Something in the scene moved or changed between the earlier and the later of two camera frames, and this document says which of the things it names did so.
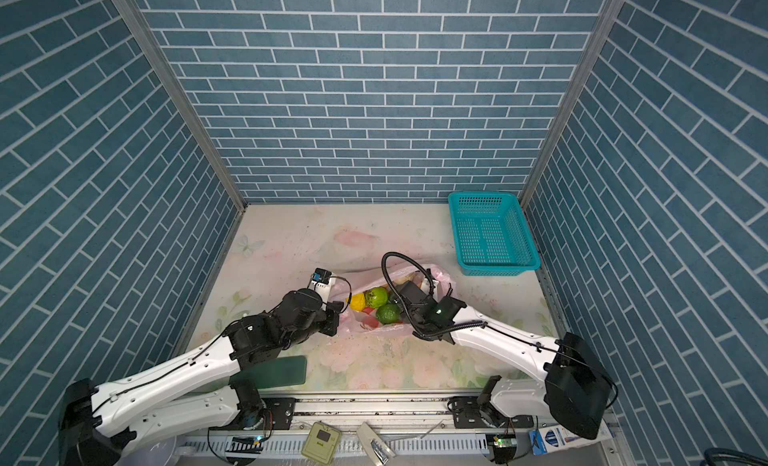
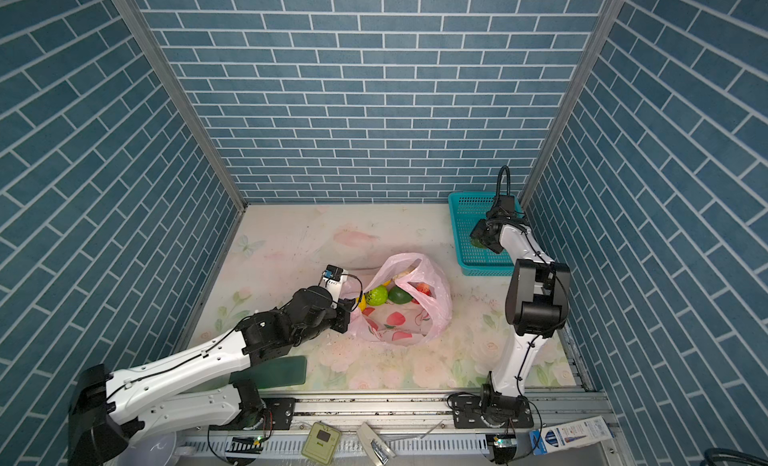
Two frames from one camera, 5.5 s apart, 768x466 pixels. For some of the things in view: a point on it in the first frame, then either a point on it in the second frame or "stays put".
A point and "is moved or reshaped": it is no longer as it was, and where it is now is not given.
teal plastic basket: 491,234 stays put
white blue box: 556,437 stays put
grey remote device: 378,451 stays put
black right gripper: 404,314 → 479,232
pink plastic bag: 390,281 is moved or reshaped
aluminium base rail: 418,426 stays put
